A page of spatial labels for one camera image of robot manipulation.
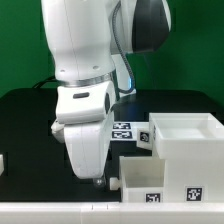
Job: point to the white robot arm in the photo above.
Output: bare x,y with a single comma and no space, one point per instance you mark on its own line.
89,41

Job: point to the white drawer cabinet frame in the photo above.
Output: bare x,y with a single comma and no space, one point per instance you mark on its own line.
192,146

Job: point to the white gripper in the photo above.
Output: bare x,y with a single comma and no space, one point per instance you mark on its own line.
87,119

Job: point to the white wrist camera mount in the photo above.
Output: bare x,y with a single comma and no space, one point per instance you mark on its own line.
57,130

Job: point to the white left barrier block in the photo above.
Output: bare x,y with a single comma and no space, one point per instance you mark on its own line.
1,164

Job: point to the white paper marker sheet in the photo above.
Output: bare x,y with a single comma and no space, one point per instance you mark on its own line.
127,131

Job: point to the white front barrier rail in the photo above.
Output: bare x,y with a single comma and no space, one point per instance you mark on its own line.
111,213

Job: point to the white drawer box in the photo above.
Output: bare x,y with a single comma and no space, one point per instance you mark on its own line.
141,179
144,139

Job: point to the white drawer box front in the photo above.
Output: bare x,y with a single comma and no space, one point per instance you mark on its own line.
144,139

